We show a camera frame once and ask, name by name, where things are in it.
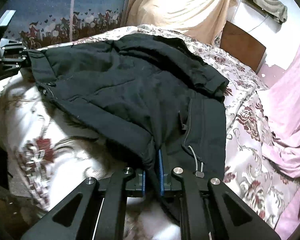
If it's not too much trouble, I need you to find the olive green draped cloth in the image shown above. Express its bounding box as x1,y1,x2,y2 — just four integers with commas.
253,0,288,24

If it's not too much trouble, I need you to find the thin black wall cable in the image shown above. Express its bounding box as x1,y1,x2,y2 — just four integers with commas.
247,15,269,34

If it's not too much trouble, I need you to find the black padded jacket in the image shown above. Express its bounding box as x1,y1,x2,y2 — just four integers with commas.
27,33,229,194

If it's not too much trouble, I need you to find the brown wooden headboard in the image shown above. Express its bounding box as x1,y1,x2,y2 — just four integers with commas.
219,21,266,73

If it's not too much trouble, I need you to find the floral satin bedspread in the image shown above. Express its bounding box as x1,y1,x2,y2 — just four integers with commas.
0,24,300,239

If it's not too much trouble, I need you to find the pink curtain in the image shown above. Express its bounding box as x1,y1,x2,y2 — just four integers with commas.
258,46,300,239

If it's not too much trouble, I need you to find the blue starry patterned curtain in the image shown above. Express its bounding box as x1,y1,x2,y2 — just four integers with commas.
0,0,128,49

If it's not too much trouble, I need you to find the beige hanging sheet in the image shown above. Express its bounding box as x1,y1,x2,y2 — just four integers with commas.
127,0,237,44

